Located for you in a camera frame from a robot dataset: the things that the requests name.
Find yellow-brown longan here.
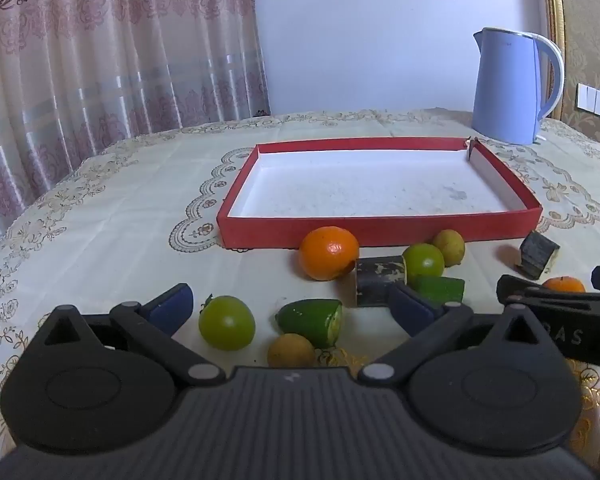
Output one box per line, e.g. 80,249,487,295
432,229,467,267
267,333,316,368

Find pink patterned curtain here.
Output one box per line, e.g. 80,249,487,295
0,0,272,256

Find green lime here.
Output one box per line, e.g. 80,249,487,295
198,295,257,352

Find green cucumber piece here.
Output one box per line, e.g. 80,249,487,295
275,299,344,349
411,276,466,306

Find blue electric kettle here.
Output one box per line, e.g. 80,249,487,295
471,27,566,146

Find green tomato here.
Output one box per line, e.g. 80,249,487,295
402,243,446,281

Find dark eggplant piece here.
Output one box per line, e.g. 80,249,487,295
519,231,561,280
355,255,408,307

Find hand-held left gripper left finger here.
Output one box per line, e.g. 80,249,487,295
40,282,226,387

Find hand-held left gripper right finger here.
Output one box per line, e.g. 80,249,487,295
358,284,556,386

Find white light switch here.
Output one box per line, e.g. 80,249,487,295
576,81,600,120

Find orange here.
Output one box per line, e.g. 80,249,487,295
542,276,587,295
299,226,361,282

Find gold wall panel frame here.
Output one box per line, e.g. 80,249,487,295
539,0,567,121

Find red cardboard tray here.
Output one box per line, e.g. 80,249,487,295
216,136,544,251

